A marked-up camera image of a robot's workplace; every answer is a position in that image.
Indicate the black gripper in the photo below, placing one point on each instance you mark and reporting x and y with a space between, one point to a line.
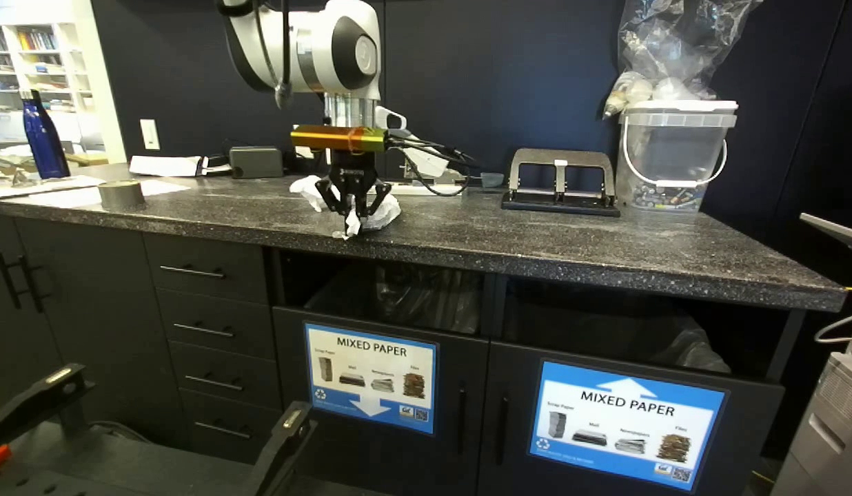
352 168

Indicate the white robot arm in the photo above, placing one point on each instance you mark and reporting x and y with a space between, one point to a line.
304 44

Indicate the black bin liner bag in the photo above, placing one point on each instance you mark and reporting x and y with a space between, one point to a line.
398 299
690 349

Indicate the small dark countertop object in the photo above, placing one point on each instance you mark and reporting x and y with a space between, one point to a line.
493 179

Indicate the black tilt-out bin door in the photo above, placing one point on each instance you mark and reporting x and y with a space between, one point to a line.
370 457

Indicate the black recycling bin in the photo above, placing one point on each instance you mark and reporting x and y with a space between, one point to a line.
758 431

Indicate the black box device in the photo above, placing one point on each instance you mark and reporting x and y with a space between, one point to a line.
254 160

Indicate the white black handheld device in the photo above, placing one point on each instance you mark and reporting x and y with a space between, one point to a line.
213 168

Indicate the black cabinet drawer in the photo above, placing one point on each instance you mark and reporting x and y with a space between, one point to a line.
218 313
232 444
206 252
228 361

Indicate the mixed paper sign down arrow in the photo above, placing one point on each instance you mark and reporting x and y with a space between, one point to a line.
370 375

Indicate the black counter cabinet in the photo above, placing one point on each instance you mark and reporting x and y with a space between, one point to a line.
496 313

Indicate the large white paper sheet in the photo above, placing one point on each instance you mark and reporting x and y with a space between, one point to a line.
167 186

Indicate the white folded paper stack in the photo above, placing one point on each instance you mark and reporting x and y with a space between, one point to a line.
163 165

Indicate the tape roll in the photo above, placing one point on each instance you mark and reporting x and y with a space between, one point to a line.
122 194

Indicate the white bookshelf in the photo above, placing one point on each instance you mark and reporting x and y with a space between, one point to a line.
108 91

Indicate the black cabinet door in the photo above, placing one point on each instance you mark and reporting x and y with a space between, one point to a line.
96 313
2 340

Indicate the blue water bottle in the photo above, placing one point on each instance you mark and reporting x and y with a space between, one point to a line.
45 139

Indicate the clear plastic bucket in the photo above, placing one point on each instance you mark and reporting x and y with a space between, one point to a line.
675 154

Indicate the mixed paper sign up arrow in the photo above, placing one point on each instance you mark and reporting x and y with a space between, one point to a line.
627 424

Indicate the clear plastic bag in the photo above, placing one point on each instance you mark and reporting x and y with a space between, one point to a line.
682 44

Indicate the black clamp bar orange tip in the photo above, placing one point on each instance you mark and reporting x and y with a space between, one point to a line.
35 401

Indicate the grey office printer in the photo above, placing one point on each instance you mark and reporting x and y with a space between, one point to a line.
828 423

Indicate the amber wrist camera box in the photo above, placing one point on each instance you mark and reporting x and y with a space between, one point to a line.
338 139

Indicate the white wall switch plate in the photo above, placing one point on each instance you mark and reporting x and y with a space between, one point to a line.
151 134

